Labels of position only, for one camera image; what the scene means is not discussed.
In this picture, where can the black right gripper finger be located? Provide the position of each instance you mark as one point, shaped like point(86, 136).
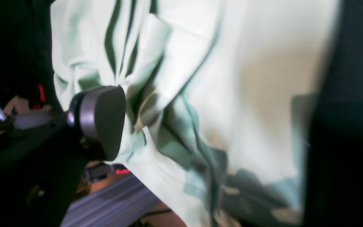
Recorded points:
point(42, 158)

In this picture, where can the light green T-shirt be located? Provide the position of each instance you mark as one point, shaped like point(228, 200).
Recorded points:
point(218, 92)

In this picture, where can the red black clamp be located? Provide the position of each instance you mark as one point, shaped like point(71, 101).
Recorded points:
point(100, 171)

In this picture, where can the black table cloth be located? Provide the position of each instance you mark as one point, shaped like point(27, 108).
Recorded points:
point(333, 169)

